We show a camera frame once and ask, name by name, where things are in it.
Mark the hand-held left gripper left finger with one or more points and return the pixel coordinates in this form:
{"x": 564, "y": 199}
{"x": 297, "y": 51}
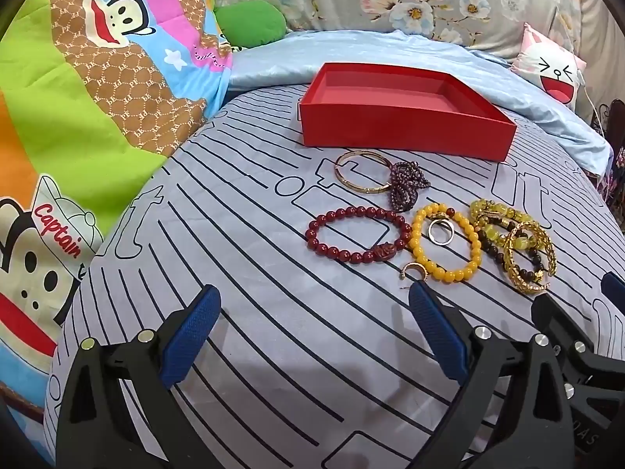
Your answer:
{"x": 188, "y": 337}

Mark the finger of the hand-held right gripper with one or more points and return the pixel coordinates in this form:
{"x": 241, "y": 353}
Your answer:
{"x": 554, "y": 317}
{"x": 614, "y": 289}

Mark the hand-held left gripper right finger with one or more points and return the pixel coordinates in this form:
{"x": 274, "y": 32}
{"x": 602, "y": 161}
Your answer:
{"x": 437, "y": 332}

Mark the thin gold bangle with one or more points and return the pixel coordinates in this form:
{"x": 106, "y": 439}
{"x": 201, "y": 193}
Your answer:
{"x": 347, "y": 181}

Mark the red cardboard box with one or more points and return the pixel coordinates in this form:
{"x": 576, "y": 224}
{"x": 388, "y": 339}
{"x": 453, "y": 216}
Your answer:
{"x": 405, "y": 122}

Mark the grey striped bed sheet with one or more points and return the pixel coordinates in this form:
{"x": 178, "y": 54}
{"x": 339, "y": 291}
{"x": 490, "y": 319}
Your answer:
{"x": 293, "y": 327}

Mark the dark metal chair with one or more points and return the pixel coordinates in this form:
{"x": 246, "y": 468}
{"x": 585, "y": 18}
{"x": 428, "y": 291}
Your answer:
{"x": 603, "y": 117}

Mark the pink rabbit cushion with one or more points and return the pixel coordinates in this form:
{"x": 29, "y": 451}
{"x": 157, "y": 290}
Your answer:
{"x": 549, "y": 66}

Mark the cartoon monkey blanket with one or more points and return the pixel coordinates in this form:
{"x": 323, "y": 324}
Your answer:
{"x": 97, "y": 107}

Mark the light blue satin quilt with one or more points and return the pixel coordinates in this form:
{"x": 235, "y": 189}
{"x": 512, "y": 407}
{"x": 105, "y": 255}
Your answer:
{"x": 488, "y": 73}

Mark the green pillow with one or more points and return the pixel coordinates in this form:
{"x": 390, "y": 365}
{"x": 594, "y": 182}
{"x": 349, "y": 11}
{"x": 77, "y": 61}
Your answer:
{"x": 249, "y": 22}

